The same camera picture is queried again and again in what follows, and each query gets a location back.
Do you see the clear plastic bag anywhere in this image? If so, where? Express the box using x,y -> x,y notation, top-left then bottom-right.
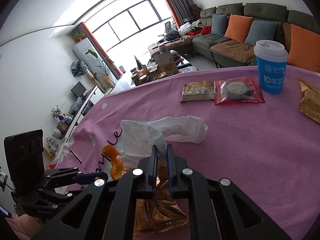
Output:
69,97 -> 83,114

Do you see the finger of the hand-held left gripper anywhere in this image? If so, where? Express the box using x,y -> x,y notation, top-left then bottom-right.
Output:
37,186 -> 87,209
44,166 -> 109,188

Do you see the wooden rack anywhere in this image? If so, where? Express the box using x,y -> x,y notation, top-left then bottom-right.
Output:
86,69 -> 116,91

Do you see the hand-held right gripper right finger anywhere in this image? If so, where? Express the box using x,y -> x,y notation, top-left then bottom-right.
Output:
166,143 -> 292,240

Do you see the gold foil wrapper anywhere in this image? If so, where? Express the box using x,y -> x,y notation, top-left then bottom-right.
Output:
134,166 -> 190,237

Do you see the pile of light clothes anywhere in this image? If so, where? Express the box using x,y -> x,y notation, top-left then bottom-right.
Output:
179,20 -> 208,34

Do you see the sealed gold snack packet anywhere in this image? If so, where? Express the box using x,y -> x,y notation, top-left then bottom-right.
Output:
297,78 -> 320,124

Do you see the beige cracker packet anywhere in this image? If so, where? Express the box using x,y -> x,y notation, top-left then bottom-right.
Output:
179,81 -> 216,103

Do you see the orange cushion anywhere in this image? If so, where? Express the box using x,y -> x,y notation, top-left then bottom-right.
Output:
224,14 -> 254,43
287,23 -> 320,66

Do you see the black bag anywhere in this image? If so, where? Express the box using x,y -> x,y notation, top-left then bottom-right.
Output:
166,30 -> 181,41

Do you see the blue cup with white lid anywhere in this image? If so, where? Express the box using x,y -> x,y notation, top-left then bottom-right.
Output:
254,39 -> 288,94

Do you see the white tissue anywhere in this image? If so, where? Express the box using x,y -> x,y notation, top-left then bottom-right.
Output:
120,115 -> 208,168

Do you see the bag of wrapped packets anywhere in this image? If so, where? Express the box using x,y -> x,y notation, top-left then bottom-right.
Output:
46,136 -> 62,153

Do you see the small plant in vase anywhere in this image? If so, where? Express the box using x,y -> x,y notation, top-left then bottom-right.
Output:
51,105 -> 63,119

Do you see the red biscuit packet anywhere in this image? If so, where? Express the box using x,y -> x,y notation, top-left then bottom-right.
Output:
213,77 -> 266,105

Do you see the tall leafy houseplant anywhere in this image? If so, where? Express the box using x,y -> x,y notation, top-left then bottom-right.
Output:
85,49 -> 117,81

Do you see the cardboard box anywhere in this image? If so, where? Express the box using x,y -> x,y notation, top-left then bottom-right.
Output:
43,147 -> 56,160

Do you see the white standing air conditioner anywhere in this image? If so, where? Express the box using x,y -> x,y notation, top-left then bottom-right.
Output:
72,37 -> 115,85

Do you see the orange peel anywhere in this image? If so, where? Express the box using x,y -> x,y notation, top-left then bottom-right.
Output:
101,145 -> 124,180

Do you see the person's left forearm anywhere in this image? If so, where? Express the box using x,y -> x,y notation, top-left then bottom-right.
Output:
5,214 -> 43,238

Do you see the white low cabinet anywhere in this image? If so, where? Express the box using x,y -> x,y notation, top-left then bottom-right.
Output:
50,85 -> 105,143

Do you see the large blue cushion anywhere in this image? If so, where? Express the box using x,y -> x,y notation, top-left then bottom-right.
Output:
244,20 -> 277,46

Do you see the black monitor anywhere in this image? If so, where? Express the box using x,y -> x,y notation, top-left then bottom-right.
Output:
70,81 -> 87,98

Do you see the cluster of jars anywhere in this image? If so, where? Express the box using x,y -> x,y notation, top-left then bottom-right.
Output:
130,44 -> 181,85

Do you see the grey orange curtain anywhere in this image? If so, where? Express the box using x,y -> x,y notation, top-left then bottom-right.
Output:
154,0 -> 194,28
72,22 -> 124,79

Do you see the brown patterned paper bag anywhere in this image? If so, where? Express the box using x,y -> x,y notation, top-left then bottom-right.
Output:
153,52 -> 177,74

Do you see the small blue cushion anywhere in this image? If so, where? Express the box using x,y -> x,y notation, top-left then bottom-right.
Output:
211,13 -> 227,37

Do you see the brown box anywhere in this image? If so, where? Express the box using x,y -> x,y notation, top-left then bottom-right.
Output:
189,4 -> 202,18

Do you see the dark framed window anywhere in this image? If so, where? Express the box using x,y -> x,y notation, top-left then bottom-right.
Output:
85,0 -> 175,53

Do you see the blue patterned cloth bag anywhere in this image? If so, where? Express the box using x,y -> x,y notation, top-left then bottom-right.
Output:
71,60 -> 89,77

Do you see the dark coffee table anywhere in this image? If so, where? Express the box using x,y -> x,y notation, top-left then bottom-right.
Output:
130,57 -> 198,87

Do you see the green sectional sofa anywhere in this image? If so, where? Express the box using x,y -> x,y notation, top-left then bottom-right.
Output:
165,2 -> 320,68

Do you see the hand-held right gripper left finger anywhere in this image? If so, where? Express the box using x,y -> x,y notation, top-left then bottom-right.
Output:
31,144 -> 158,240

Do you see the pink printed tablecloth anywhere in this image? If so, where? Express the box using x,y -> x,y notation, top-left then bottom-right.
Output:
54,64 -> 320,240

